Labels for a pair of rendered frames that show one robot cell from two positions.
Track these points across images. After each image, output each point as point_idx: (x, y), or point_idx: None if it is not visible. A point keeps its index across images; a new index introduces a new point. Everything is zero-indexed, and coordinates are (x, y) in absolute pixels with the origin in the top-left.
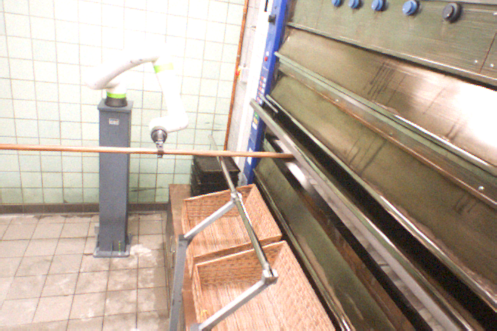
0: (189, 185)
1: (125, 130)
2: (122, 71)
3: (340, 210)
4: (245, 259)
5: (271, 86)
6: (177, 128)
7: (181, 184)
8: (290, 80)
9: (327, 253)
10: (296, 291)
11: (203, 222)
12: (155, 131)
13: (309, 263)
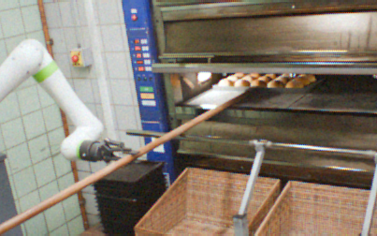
0: (90, 228)
1: (7, 187)
2: (8, 94)
3: (335, 108)
4: (273, 220)
5: (157, 44)
6: (98, 138)
7: (80, 233)
8: (190, 23)
9: (355, 147)
10: (333, 213)
11: (249, 187)
12: (91, 146)
13: (344, 168)
